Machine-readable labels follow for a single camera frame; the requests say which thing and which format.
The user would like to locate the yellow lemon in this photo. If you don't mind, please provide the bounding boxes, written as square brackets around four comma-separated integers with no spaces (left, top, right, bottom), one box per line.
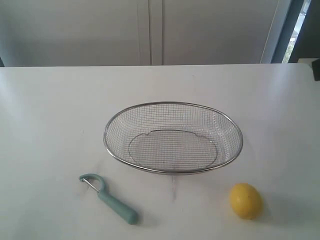
[229,183,264,220]

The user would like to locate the metal wire mesh basket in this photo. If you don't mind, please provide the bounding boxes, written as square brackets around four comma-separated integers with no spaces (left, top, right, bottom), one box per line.
[103,101,244,175]

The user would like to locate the window frame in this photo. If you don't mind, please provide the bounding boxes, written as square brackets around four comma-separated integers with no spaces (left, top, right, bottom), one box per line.
[259,0,320,64]

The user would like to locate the teal handled peeler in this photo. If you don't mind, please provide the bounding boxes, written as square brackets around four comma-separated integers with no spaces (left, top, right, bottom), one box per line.
[78,173,139,225]

